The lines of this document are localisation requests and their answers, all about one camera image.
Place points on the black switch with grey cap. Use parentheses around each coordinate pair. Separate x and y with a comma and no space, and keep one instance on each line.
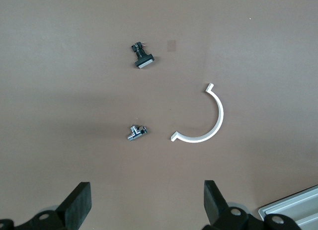
(142,58)

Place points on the chrome metal fitting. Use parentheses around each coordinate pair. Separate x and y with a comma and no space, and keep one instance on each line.
(135,133)

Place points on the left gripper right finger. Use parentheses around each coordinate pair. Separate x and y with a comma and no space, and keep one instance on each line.
(216,210)

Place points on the white drawer cabinet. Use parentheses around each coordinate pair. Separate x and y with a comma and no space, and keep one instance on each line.
(293,207)

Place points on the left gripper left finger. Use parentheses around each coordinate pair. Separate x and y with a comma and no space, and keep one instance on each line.
(74,210)

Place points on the white semicircular plastic bracket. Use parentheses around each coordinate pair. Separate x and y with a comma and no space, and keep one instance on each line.
(219,114)

